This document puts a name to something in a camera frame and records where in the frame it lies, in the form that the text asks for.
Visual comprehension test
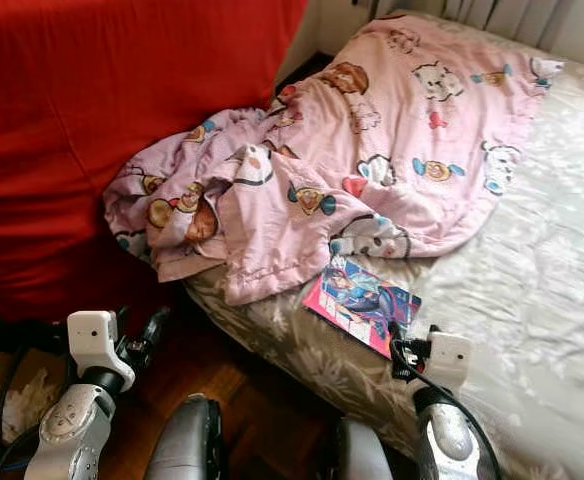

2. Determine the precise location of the colourful comic book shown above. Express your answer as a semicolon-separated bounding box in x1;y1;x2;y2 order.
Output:
304;255;423;359

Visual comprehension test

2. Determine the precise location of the grey left robot leg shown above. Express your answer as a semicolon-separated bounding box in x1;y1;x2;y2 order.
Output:
144;393;225;480

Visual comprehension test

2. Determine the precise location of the grey robot leg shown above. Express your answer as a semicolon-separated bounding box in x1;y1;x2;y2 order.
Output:
317;417;393;480
144;393;225;480

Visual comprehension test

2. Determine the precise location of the bed with beige floral sheet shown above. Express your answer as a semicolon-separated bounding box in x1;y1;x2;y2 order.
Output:
184;10;584;480

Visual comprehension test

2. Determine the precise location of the grey right robot leg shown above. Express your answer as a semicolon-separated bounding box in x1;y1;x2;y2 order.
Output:
317;417;393;480

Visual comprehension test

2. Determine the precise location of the brown cardboard piece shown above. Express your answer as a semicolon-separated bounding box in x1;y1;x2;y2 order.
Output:
0;348;48;396

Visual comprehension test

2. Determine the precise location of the crumpled white tissue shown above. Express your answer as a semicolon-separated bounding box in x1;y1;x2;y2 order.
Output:
0;385;58;446

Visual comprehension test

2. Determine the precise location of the red fabric cushion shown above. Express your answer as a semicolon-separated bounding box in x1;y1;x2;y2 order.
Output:
0;0;310;321

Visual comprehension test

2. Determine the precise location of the pink cartoon print blanket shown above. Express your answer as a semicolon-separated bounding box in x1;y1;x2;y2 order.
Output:
104;10;565;306

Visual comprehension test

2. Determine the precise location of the grey curtain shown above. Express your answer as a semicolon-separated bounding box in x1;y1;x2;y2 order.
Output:
352;0;573;46

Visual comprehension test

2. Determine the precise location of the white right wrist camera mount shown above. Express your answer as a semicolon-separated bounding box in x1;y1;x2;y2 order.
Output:
427;332;473;391

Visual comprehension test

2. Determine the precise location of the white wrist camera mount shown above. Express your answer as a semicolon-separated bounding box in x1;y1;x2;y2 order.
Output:
67;310;123;371
427;332;473;391

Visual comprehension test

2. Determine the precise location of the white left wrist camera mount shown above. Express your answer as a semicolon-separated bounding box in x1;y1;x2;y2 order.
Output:
67;310;123;371

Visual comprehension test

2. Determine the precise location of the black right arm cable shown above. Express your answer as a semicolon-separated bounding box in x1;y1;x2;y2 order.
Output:
390;338;505;480

